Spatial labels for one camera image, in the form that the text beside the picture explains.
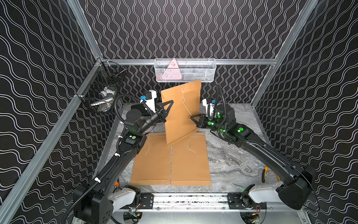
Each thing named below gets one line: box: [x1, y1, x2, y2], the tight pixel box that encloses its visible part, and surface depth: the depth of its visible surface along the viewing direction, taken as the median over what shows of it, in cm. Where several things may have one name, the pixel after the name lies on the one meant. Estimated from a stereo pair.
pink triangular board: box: [161, 58, 183, 80], surface depth 92 cm
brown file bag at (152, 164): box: [130, 132, 172, 186], surface depth 90 cm
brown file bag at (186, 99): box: [160, 79, 201, 146], surface depth 70 cm
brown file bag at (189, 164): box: [171, 131, 212, 186], surface depth 89 cm
